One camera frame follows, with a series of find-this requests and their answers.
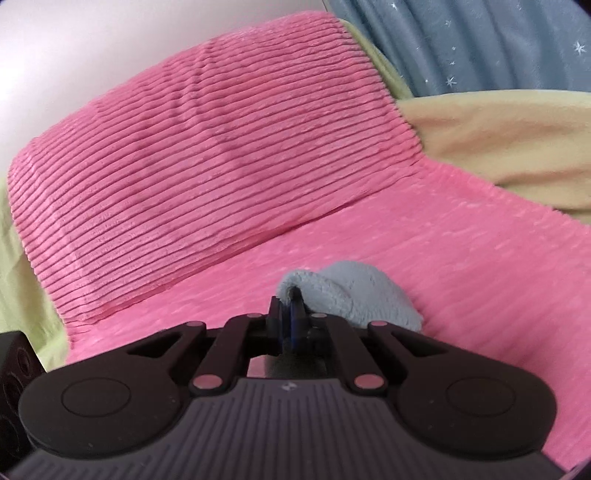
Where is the pink ribbed plush blanket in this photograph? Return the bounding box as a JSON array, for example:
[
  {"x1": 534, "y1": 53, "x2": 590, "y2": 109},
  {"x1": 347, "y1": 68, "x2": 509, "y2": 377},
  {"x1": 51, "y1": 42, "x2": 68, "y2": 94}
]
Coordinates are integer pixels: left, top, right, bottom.
[{"x1": 7, "y1": 10, "x2": 591, "y2": 464}]

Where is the blue star-print curtain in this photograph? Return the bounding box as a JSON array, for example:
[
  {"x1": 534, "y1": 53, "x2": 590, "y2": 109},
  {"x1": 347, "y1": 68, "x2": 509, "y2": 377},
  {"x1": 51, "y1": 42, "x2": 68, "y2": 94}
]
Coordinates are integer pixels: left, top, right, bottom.
[{"x1": 325, "y1": 0, "x2": 591, "y2": 100}]

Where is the grey cleaning cloth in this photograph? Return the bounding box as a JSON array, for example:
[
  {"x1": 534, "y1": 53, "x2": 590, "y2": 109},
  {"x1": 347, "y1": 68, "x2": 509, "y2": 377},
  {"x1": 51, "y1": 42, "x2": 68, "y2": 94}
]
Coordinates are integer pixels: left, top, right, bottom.
[{"x1": 265, "y1": 261, "x2": 423, "y2": 377}]

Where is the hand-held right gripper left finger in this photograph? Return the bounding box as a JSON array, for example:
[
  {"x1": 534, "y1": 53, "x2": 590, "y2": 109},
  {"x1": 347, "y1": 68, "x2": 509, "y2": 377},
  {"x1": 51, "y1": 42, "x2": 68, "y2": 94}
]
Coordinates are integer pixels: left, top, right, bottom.
[{"x1": 127, "y1": 296, "x2": 297, "y2": 396}]

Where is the yellow-green sofa cover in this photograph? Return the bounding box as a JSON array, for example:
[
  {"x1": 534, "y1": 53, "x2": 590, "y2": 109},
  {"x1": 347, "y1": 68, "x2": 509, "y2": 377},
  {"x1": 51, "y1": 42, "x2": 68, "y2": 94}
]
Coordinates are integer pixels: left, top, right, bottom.
[{"x1": 0, "y1": 18, "x2": 591, "y2": 365}]

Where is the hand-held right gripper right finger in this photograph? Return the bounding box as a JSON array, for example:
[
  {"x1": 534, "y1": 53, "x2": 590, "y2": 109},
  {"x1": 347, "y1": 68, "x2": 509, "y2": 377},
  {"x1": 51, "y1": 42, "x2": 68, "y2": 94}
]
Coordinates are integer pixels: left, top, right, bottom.
[{"x1": 295, "y1": 299, "x2": 459, "y2": 397}]

